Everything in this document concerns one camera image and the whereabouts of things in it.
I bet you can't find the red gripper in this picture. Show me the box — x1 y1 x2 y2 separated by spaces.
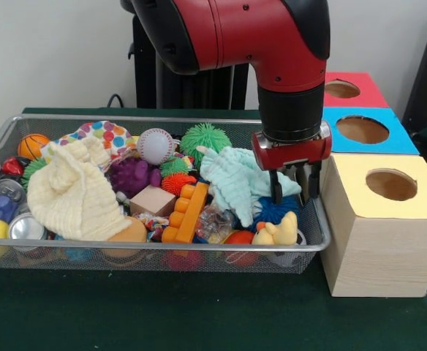
251 129 333 205

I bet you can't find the polka dot cloth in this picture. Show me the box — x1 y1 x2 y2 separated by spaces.
39 119 137 162

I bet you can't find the cream muslin cloth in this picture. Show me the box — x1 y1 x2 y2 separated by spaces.
26 137 132 241

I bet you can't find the shallow mesh bin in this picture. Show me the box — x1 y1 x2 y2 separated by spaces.
0 113 331 273

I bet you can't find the orange toy building block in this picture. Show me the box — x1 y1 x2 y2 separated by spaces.
160 181 209 244

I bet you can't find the small orange basketball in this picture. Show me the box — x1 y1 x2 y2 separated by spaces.
17 133 50 161

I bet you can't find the large green spiky ball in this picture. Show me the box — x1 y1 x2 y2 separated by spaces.
179 122 233 169

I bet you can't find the plain wooden cube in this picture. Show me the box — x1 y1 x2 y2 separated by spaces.
129 184 176 216

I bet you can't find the white toy baseball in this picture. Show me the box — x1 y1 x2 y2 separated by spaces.
135 127 175 165

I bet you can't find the yellow plush duck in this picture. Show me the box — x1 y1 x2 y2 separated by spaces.
252 211 298 246

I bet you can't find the wooden box with three holes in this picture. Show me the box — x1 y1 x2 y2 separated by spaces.
318 71 427 298

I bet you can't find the light blue muslin cloth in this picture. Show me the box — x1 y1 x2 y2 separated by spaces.
195 145 302 227

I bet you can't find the purple spiky rubber toy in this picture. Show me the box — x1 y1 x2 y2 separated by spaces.
107 156 162 198

